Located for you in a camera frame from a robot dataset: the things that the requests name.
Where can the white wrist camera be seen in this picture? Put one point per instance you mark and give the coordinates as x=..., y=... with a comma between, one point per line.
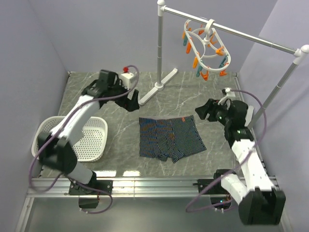
x=227, y=94
x=128, y=78

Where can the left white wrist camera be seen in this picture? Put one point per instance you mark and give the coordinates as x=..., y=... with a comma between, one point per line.
x=128, y=78

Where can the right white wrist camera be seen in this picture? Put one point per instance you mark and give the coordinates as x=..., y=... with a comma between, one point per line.
x=227, y=94

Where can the white metal drying rack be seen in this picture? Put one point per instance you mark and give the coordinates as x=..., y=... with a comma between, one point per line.
x=299, y=55

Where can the aluminium mounting rail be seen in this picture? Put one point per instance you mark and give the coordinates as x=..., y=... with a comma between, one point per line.
x=132, y=187

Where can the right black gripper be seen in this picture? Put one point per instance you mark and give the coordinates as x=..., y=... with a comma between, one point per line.
x=210, y=107

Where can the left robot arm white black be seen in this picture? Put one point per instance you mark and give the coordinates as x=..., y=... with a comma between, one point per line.
x=55, y=148

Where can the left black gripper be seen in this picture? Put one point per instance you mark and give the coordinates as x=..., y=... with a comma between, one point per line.
x=131, y=105

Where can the navy striped underwear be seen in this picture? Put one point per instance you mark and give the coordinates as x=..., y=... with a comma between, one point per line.
x=171, y=138

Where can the white perforated laundry basket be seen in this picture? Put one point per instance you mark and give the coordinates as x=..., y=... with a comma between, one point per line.
x=90, y=147

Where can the white oval clip hanger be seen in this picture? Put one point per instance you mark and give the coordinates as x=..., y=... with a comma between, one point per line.
x=210, y=53

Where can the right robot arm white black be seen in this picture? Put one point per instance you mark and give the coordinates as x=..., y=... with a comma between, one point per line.
x=259, y=202

